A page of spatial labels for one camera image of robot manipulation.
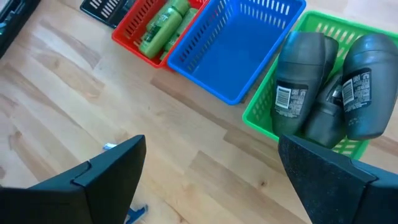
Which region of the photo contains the red plastic basket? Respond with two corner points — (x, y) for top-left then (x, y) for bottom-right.
(111, 0), (210, 69)

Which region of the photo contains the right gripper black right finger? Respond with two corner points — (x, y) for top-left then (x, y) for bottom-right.
(278, 134), (398, 224)

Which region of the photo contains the black deodorant bottle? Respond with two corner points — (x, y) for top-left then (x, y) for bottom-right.
(303, 73), (348, 149)
(341, 32), (398, 141)
(271, 30), (326, 137)

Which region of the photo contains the blue razor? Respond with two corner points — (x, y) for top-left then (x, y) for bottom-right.
(125, 203), (149, 224)

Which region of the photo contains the black table frame rail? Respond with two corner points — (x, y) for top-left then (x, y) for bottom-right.
(0, 0), (42, 59)

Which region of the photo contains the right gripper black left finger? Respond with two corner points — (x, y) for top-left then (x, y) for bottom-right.
(0, 134), (147, 224)

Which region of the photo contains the blue plastic basket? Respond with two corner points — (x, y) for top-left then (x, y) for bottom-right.
(167, 0), (307, 106)

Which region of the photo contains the green toiletry bottle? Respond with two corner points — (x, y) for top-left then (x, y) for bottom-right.
(139, 6), (183, 60)
(146, 0), (192, 32)
(159, 7), (199, 62)

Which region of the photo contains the green plastic basket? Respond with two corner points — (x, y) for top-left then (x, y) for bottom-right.
(242, 10), (398, 160)

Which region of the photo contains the black plastic basket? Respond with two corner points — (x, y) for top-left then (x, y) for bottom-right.
(80, 0), (137, 29)

